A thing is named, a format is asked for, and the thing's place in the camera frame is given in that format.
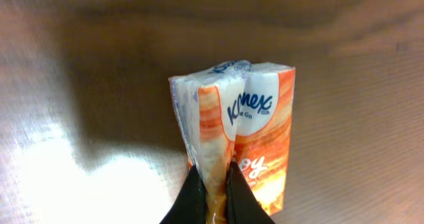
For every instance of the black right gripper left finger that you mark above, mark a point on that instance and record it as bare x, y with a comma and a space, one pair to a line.
190, 205

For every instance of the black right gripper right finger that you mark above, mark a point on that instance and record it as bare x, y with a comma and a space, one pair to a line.
242, 206

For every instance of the orange tissue pack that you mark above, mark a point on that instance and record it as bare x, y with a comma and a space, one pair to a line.
237, 112

